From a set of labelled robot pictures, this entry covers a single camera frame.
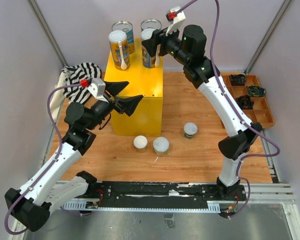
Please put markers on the small yellow white-lid can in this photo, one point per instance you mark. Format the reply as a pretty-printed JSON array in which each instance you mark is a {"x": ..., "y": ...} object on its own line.
[{"x": 140, "y": 143}]

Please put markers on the wooden divided organizer tray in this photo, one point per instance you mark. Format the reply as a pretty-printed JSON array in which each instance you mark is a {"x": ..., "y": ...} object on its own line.
[{"x": 261, "y": 111}]

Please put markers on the blue Progresso soup can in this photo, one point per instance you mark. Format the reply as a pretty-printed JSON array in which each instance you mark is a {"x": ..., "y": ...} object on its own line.
[
  {"x": 126, "y": 27},
  {"x": 151, "y": 23}
]

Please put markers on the black rolled sock top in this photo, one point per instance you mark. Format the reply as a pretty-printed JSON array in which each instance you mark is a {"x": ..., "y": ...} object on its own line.
[{"x": 237, "y": 79}]

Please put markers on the yellow-green can clear lid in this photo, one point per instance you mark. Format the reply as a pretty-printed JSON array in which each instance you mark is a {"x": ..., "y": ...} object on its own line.
[{"x": 161, "y": 146}]

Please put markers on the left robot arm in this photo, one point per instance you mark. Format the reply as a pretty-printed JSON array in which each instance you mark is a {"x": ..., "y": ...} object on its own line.
[{"x": 34, "y": 202}]

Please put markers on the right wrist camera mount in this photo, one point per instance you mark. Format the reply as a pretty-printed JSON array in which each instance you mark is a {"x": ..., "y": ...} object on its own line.
[{"x": 176, "y": 19}]

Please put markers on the black orange rolled sock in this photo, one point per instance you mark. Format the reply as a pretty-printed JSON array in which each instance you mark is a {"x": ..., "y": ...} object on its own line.
[{"x": 245, "y": 102}]

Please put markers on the purple-label can with spoon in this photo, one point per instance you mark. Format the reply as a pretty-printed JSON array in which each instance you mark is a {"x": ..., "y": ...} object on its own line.
[{"x": 148, "y": 61}]

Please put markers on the green patterned rolled sock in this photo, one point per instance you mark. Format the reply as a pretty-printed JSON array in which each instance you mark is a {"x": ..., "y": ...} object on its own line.
[{"x": 256, "y": 91}]

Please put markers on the blue porridge can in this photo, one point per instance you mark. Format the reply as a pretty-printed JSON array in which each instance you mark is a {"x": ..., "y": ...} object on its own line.
[{"x": 119, "y": 49}]

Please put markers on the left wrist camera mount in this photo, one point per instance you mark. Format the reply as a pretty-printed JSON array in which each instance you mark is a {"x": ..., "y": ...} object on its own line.
[{"x": 96, "y": 86}]

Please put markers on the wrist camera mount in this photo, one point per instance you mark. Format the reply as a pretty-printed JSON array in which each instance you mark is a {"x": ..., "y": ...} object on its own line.
[
  {"x": 96, "y": 86},
  {"x": 176, "y": 19}
]

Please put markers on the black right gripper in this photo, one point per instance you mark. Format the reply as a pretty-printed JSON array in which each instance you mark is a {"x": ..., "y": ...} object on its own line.
[{"x": 158, "y": 38}]

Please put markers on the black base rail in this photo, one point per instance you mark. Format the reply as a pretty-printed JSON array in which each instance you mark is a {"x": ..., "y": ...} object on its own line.
[{"x": 161, "y": 195}]

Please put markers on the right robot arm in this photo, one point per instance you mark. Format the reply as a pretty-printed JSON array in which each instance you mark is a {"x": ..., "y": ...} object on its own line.
[{"x": 241, "y": 130}]

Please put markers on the black white striped cloth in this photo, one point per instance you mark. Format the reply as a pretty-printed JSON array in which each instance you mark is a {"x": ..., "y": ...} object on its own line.
[{"x": 74, "y": 75}]

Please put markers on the cream white cloth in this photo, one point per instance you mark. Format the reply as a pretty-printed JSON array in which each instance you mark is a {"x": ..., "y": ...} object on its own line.
[{"x": 57, "y": 97}]

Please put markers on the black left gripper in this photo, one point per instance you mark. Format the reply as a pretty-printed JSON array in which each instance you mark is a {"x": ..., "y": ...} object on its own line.
[{"x": 128, "y": 104}]

